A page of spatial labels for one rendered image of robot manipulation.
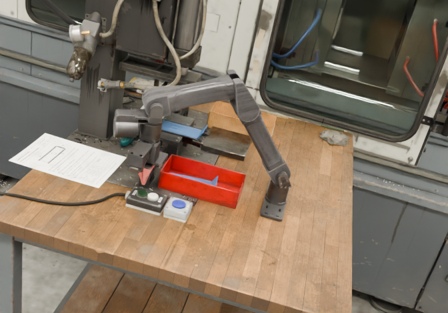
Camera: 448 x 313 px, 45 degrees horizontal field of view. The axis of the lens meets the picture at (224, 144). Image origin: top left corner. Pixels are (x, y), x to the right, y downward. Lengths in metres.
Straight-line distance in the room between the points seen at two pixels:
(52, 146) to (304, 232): 0.85
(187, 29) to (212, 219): 0.58
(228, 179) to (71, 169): 0.49
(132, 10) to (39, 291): 1.41
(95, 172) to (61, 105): 1.11
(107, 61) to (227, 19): 0.73
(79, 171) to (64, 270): 1.06
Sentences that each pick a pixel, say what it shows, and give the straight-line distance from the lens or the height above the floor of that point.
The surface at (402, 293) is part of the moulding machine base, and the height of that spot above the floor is 0.16.
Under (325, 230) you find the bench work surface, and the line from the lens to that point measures 1.69.
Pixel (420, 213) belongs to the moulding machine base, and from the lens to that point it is 2.58.
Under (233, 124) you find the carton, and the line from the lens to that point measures 2.08.
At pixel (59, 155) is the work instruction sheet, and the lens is 1.82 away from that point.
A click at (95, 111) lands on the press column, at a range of 1.89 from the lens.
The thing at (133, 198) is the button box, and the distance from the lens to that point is 1.59.
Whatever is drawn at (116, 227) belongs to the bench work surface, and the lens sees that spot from 1.52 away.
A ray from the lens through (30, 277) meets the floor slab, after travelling 2.70.
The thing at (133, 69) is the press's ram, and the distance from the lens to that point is 1.81.
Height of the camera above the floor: 1.83
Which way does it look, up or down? 28 degrees down
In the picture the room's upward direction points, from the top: 12 degrees clockwise
